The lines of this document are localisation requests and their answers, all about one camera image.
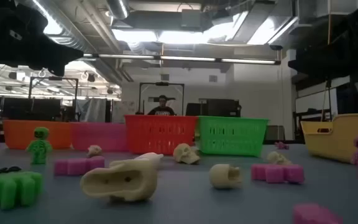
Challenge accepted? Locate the long ceiling light strip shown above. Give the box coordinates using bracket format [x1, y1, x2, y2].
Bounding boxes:
[82, 53, 282, 66]

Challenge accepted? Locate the grey cabinet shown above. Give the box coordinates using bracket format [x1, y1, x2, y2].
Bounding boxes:
[265, 124, 286, 141]

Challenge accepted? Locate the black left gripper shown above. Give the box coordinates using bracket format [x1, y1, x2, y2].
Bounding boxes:
[0, 18, 85, 77]

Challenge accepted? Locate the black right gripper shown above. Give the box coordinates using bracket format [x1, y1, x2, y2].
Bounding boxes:
[288, 17, 354, 86]

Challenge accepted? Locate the round silver air duct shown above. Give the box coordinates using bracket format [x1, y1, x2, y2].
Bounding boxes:
[106, 0, 130, 20]

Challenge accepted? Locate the green plastic basket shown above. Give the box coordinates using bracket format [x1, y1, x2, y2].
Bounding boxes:
[196, 115, 270, 157]

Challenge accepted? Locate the yellow plastic bin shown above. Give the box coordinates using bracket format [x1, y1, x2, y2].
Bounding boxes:
[300, 113, 358, 164]

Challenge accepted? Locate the black monitor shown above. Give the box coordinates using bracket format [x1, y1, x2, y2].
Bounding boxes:
[185, 98, 242, 118]

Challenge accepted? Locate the cream skull toy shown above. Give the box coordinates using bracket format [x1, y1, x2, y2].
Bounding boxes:
[86, 144, 103, 159]
[172, 142, 201, 165]
[209, 164, 242, 190]
[266, 151, 293, 166]
[79, 159, 158, 202]

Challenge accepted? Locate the pink round bowl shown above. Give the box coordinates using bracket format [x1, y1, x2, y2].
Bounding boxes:
[69, 121, 129, 152]

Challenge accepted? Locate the grey fabric cover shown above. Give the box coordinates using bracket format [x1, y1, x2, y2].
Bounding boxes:
[76, 98, 108, 123]

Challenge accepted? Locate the white ghost toy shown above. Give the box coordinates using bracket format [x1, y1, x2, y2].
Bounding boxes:
[134, 151, 165, 167]

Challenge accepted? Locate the red plastic basket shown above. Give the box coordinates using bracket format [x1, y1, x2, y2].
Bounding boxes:
[124, 114, 199, 156]

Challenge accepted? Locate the orange round bowl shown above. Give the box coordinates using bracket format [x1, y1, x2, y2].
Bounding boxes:
[2, 119, 73, 150]

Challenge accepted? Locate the black metal frame stand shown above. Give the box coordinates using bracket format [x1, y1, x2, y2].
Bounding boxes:
[137, 82, 186, 116]
[28, 76, 80, 122]

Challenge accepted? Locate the grey ceiling unit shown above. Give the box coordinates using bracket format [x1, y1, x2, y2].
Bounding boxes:
[180, 8, 213, 32]

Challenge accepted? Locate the person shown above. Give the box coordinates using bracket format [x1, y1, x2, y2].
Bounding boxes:
[147, 95, 177, 116]

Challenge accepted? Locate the black screen row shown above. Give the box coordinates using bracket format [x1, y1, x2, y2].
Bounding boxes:
[0, 96, 62, 121]

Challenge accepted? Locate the magenta bone left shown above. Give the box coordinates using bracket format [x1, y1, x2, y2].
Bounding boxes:
[53, 155, 106, 177]

